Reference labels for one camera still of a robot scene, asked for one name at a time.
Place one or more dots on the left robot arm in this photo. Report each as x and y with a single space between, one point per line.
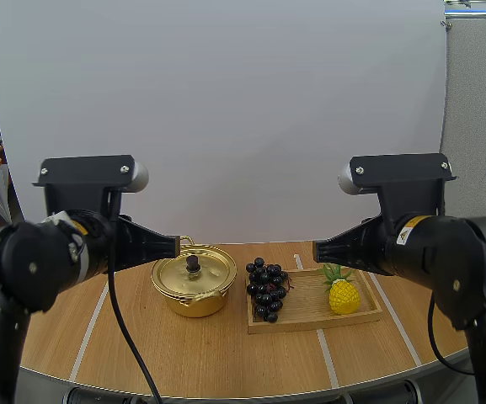
28 269

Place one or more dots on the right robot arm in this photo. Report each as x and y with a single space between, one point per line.
457 261

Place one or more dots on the yellow toy pineapple green crown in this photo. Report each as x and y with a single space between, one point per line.
344 296

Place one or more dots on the gold lid with black knob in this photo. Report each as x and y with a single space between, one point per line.
211 269

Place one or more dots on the shallow wooden tray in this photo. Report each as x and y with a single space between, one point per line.
306 311

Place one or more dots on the bunch of dark toy grapes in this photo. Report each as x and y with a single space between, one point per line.
265 286

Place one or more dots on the white backdrop board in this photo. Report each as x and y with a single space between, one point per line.
225 105

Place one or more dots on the grey partition panel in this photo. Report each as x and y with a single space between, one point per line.
478 105

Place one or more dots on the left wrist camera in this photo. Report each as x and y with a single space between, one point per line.
82 177

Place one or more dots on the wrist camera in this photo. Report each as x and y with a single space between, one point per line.
82 177
407 177

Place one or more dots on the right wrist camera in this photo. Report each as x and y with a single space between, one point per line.
407 177

